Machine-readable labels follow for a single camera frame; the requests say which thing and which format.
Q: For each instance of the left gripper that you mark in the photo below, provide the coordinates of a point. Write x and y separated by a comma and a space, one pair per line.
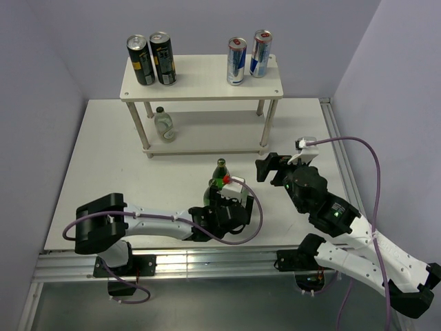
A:
214, 197

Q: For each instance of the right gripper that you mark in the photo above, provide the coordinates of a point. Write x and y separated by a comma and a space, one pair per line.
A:
271, 162

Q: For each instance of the green glass bottle front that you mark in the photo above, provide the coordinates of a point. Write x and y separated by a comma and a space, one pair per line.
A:
211, 194

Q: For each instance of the green glass bottle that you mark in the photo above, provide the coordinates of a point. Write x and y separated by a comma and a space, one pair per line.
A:
211, 194
220, 171

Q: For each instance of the clear soda bottle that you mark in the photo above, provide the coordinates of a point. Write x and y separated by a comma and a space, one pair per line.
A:
164, 125

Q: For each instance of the silver can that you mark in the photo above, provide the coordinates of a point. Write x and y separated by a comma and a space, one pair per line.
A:
260, 53
236, 60

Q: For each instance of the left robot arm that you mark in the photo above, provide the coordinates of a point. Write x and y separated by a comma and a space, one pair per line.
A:
104, 224

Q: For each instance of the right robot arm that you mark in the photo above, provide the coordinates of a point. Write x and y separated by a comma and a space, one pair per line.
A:
357, 250

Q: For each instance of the white two-tier shelf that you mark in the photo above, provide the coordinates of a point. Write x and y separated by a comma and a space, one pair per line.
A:
209, 115

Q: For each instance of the black can right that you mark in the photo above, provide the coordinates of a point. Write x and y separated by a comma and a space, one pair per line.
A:
161, 46

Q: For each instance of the black can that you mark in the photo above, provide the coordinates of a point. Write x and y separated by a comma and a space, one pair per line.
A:
139, 53
161, 46

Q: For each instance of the black can left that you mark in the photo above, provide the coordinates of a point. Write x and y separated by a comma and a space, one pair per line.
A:
139, 53

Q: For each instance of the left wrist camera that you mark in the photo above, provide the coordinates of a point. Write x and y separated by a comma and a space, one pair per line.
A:
234, 189

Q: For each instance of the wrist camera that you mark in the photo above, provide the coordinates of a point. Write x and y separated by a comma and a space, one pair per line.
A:
234, 189
305, 153

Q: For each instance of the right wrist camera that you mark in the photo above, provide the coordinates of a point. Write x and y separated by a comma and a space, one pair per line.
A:
305, 153

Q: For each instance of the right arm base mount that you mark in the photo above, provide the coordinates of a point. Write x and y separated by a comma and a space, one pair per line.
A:
309, 276

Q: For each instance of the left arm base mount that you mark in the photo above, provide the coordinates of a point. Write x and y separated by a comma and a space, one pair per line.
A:
123, 282

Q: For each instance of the aluminium rail frame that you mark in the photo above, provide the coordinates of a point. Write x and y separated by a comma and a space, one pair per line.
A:
197, 286

